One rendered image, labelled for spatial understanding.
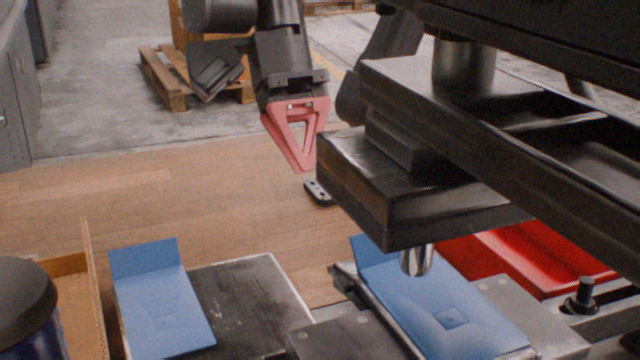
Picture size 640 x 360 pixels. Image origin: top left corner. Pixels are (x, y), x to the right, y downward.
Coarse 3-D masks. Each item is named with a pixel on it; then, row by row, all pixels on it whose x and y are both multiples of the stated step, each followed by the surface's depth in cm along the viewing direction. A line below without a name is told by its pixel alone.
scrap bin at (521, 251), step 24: (456, 240) 68; (480, 240) 63; (504, 240) 74; (528, 240) 74; (552, 240) 71; (456, 264) 68; (480, 264) 64; (504, 264) 60; (528, 264) 69; (552, 264) 69; (576, 264) 68; (600, 264) 64; (528, 288) 58; (552, 288) 56; (576, 288) 57
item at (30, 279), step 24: (0, 264) 17; (24, 264) 17; (0, 288) 16; (24, 288) 16; (48, 288) 16; (0, 312) 15; (24, 312) 15; (48, 312) 16; (0, 336) 15; (24, 336) 15
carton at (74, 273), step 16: (16, 256) 65; (32, 256) 66; (64, 256) 66; (80, 256) 67; (48, 272) 66; (64, 272) 67; (80, 272) 68; (64, 288) 65; (80, 288) 65; (96, 288) 54; (64, 304) 63; (80, 304) 63; (96, 304) 52; (64, 320) 61; (80, 320) 61; (96, 320) 50; (64, 336) 58; (80, 336) 58; (96, 336) 58; (80, 352) 57; (96, 352) 57
